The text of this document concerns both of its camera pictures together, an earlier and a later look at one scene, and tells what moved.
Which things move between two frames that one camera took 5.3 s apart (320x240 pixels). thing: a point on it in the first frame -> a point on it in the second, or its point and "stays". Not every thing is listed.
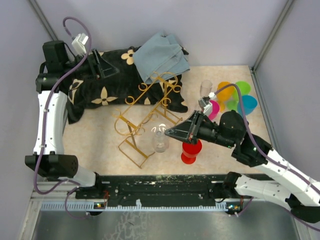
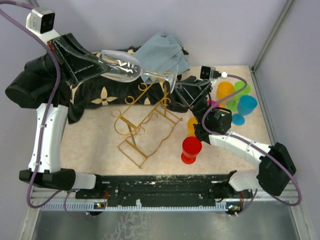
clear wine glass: (160, 141) -> (120, 66)
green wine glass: (244, 88) stays
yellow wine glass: (224, 95) stays
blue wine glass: (249, 103) stays
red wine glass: (190, 152) stays
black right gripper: (188, 130) -> (190, 88)
